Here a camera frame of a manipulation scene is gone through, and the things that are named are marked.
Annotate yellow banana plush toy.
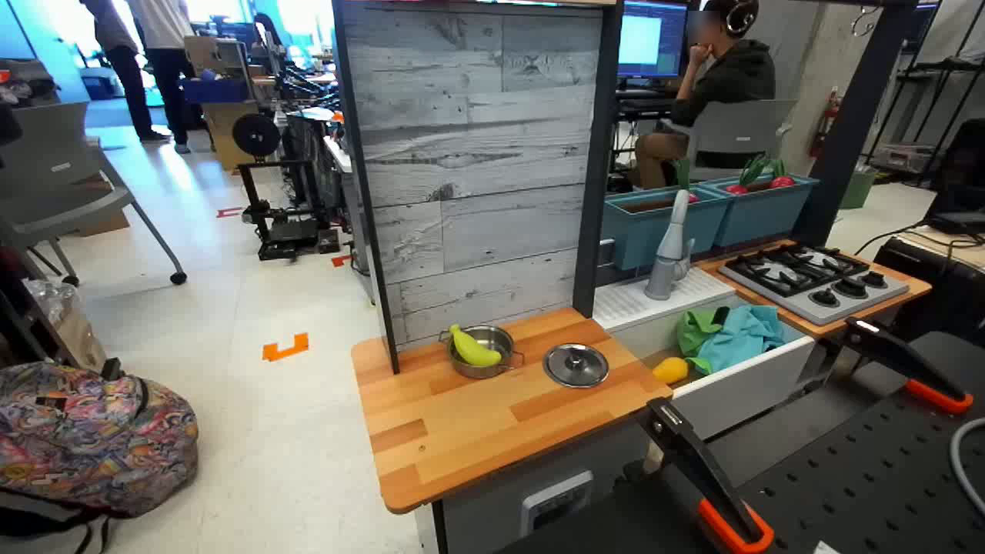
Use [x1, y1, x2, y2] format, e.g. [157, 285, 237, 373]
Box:
[449, 325, 503, 370]

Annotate steel pot lid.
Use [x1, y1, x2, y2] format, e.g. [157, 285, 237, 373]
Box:
[541, 344, 610, 388]

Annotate small steel pot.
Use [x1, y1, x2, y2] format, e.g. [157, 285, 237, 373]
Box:
[442, 325, 515, 378]

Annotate grey toy faucet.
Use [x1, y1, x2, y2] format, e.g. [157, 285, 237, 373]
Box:
[643, 190, 691, 303]

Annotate white toy sink basin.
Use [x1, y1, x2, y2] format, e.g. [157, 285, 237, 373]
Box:
[594, 267, 813, 437]

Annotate left red radish toy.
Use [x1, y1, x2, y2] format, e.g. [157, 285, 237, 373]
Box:
[728, 156, 794, 197]

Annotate toy gas stove top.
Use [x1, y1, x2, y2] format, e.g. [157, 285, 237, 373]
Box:
[722, 247, 907, 325]

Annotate left teal planter box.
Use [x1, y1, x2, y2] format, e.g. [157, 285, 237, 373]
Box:
[601, 187, 728, 273]

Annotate teal planter box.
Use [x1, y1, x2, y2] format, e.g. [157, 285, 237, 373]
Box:
[698, 177, 817, 250]
[601, 187, 728, 273]

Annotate green cloth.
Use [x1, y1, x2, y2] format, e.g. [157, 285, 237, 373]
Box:
[674, 308, 728, 370]

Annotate teal cloth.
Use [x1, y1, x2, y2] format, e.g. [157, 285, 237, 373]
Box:
[718, 306, 792, 370]

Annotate right teal planter box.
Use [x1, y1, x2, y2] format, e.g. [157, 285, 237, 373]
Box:
[698, 177, 817, 250]

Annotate computer monitor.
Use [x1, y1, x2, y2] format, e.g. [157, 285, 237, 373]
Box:
[619, 0, 690, 87]

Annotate seated person with headphones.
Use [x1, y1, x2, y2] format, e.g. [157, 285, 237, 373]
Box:
[633, 0, 777, 187]

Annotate near black orange clamp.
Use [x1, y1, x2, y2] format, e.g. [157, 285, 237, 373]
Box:
[641, 398, 777, 554]

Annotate black orange clamp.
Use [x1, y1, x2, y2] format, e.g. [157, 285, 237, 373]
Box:
[847, 317, 975, 414]
[641, 398, 777, 554]

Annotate standing person dark trousers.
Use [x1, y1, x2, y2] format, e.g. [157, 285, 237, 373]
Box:
[79, 0, 191, 153]

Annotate colourful patterned backpack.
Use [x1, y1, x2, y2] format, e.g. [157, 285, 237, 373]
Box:
[0, 363, 199, 516]

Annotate far black orange clamp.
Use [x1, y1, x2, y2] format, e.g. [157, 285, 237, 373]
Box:
[847, 317, 975, 414]

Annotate grey office chair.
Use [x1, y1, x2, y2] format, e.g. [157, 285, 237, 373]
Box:
[0, 101, 187, 285]

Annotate black 3d printer frame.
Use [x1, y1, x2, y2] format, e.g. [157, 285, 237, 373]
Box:
[233, 112, 337, 262]

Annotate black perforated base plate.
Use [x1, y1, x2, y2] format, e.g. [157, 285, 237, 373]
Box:
[503, 331, 985, 554]

